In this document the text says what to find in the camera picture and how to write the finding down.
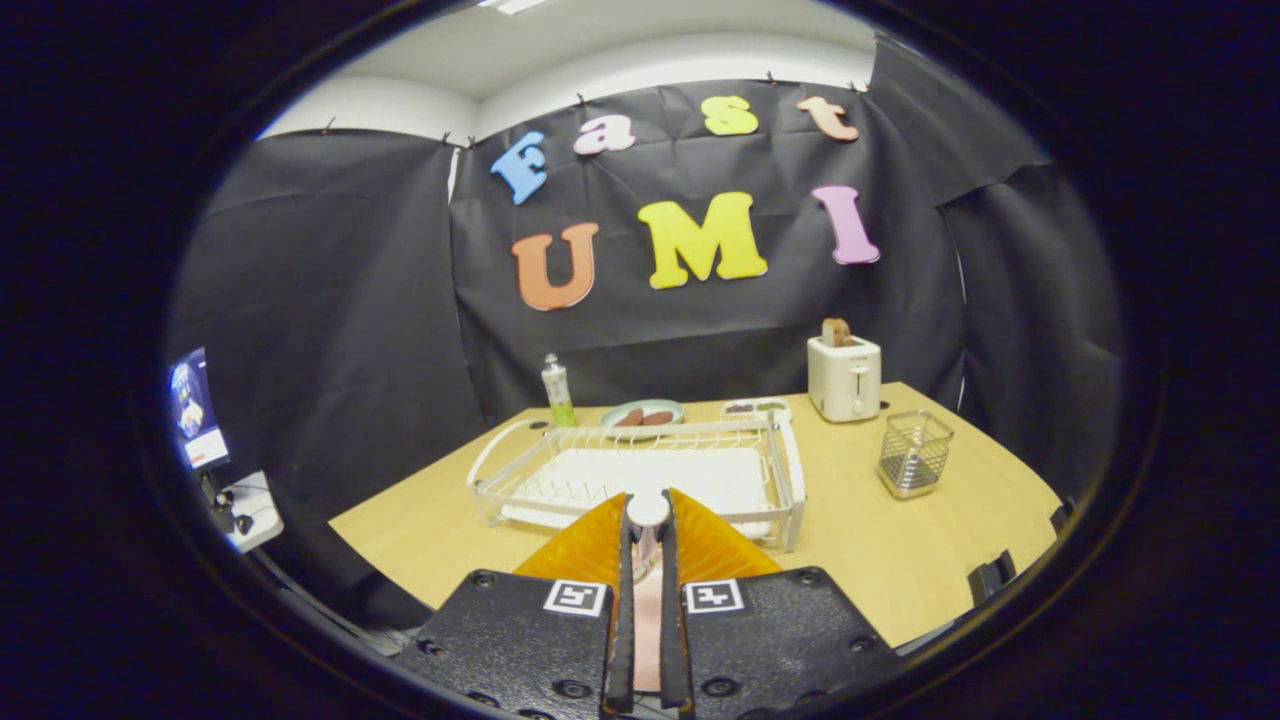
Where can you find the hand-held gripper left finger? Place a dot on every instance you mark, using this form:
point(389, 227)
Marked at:
point(520, 640)

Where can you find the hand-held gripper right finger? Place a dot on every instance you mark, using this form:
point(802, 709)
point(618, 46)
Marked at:
point(770, 640)

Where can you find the green dish soap bottle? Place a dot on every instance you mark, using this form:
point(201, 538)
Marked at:
point(559, 395)

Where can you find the pale green plate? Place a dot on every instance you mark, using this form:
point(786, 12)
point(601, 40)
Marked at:
point(670, 405)

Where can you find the white drip tray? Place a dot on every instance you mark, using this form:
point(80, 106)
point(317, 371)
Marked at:
point(650, 470)

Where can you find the black table clamp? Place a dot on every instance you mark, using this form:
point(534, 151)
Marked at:
point(1062, 516)
point(992, 578)

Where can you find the white divided condiment tray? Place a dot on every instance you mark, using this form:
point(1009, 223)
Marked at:
point(755, 409)

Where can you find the brown sausage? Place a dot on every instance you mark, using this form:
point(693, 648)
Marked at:
point(629, 418)
point(658, 418)

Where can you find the cream toaster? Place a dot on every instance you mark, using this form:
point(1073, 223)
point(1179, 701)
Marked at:
point(845, 385)

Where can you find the white side stand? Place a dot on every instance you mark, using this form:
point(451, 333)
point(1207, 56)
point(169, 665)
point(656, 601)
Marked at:
point(260, 515)

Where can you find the brown toast slice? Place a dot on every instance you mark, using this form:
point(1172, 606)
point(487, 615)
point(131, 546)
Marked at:
point(837, 333)

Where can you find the black backdrop cloth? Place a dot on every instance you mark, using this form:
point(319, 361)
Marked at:
point(350, 300)

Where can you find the computer monitor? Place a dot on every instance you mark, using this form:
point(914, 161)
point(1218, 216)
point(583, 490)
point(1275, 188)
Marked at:
point(197, 410)

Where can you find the ceiling light panel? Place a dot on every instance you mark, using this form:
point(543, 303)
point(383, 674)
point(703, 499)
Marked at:
point(512, 5)

